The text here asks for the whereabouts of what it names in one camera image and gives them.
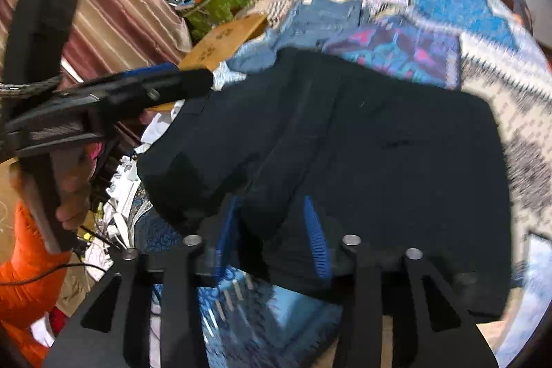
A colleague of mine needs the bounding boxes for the black pants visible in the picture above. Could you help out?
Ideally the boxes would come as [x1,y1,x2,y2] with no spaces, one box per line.
[138,48,512,321]

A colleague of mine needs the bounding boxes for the person's left hand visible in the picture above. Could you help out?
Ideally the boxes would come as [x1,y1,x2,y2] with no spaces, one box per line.
[7,143,105,231]

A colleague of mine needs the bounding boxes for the green patterned storage box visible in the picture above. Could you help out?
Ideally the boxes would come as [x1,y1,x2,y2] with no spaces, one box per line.
[180,0,255,43]

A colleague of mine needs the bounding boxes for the white power strip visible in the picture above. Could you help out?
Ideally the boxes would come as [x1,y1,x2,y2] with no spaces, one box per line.
[106,156,140,221]

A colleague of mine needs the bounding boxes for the folded blue denim garment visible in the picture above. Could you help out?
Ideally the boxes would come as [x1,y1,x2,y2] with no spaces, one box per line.
[226,0,362,74]

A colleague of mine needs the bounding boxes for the blue patchwork bedspread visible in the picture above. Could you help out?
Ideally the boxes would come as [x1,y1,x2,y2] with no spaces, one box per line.
[129,0,552,368]

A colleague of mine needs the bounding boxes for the dark blue bag by wall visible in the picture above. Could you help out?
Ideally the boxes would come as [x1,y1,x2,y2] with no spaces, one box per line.
[501,0,533,34]

